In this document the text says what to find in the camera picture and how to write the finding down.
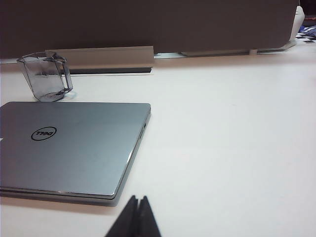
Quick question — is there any transparent grey water cup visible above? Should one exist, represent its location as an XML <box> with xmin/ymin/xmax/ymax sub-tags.
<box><xmin>16</xmin><ymin>51</ymin><xmax>74</xmax><ymax>102</ymax></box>

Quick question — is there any beige desk divider panel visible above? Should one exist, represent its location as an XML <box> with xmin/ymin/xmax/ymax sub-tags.
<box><xmin>0</xmin><ymin>0</ymin><xmax>298</xmax><ymax>60</ymax></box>

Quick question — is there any white cable tray lid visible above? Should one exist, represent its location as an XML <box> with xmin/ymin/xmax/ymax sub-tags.
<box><xmin>45</xmin><ymin>45</ymin><xmax>156</xmax><ymax>75</ymax></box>

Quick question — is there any white curved object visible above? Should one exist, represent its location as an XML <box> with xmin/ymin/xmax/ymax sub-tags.
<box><xmin>287</xmin><ymin>5</ymin><xmax>305</xmax><ymax>42</ymax></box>

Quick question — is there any blue checkered cloth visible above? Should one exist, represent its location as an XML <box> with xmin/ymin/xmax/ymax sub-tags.
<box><xmin>296</xmin><ymin>24</ymin><xmax>316</xmax><ymax>44</ymax></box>

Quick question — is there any silver Dell laptop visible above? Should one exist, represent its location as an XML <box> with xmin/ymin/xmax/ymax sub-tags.
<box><xmin>0</xmin><ymin>101</ymin><xmax>152</xmax><ymax>207</ymax></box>

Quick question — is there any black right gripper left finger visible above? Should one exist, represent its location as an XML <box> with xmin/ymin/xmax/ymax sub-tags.
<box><xmin>105</xmin><ymin>195</ymin><xmax>139</xmax><ymax>237</ymax></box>

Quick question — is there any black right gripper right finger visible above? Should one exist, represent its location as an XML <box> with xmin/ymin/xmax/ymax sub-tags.
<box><xmin>137</xmin><ymin>195</ymin><xmax>163</xmax><ymax>237</ymax></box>

